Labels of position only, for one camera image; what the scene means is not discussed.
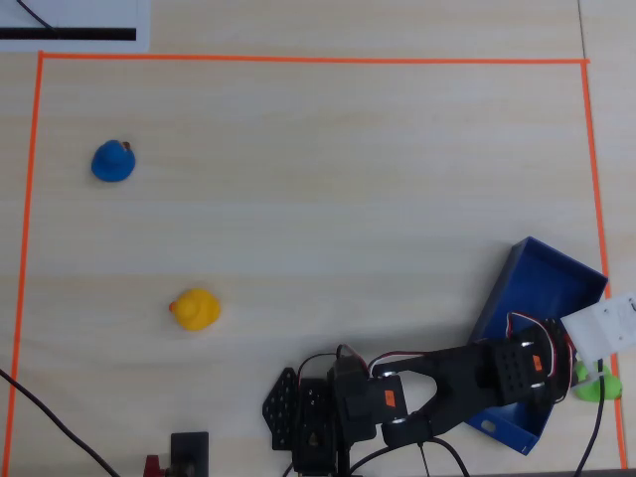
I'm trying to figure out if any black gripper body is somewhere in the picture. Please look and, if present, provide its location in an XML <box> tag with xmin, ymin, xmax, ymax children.
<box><xmin>543</xmin><ymin>316</ymin><xmax>581</xmax><ymax>402</ymax></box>

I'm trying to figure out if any green rubber duck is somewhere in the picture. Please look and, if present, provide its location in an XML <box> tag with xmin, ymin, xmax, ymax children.
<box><xmin>573</xmin><ymin>360</ymin><xmax>624</xmax><ymax>402</ymax></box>

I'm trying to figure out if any blue plastic box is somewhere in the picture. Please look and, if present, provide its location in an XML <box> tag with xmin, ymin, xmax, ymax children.
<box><xmin>464</xmin><ymin>236</ymin><xmax>610</xmax><ymax>456</ymax></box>

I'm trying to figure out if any yellow rubber duck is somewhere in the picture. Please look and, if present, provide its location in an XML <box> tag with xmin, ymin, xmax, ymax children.
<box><xmin>168</xmin><ymin>287</ymin><xmax>223</xmax><ymax>333</ymax></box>

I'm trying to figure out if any blue rubber duck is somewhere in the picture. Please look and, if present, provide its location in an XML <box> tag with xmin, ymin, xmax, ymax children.
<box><xmin>90</xmin><ymin>139</ymin><xmax>137</xmax><ymax>184</ymax></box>

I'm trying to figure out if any orange tape strip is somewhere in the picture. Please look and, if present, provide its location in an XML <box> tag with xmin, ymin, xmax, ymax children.
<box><xmin>4</xmin><ymin>52</ymin><xmax>46</xmax><ymax>477</ymax></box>
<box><xmin>37</xmin><ymin>51</ymin><xmax>591</xmax><ymax>67</ymax></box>
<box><xmin>580</xmin><ymin>60</ymin><xmax>628</xmax><ymax>470</ymax></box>

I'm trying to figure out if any white paper black print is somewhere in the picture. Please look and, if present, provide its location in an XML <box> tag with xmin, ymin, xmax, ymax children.
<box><xmin>0</xmin><ymin>0</ymin><xmax>151</xmax><ymax>54</ymax></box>

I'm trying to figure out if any white gripper camera mount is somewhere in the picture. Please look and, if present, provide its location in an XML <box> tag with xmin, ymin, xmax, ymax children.
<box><xmin>559</xmin><ymin>291</ymin><xmax>636</xmax><ymax>370</ymax></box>

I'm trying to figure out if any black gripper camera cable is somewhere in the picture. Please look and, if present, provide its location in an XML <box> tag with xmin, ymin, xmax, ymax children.
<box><xmin>573</xmin><ymin>360</ymin><xmax>608</xmax><ymax>477</ymax></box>

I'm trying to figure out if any long black stand cable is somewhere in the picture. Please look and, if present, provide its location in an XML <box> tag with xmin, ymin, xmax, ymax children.
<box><xmin>0</xmin><ymin>368</ymin><xmax>123</xmax><ymax>477</ymax></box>

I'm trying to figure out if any thin black cable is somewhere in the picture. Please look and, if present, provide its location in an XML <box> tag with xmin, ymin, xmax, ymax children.
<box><xmin>14</xmin><ymin>0</ymin><xmax>59</xmax><ymax>34</ymax></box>

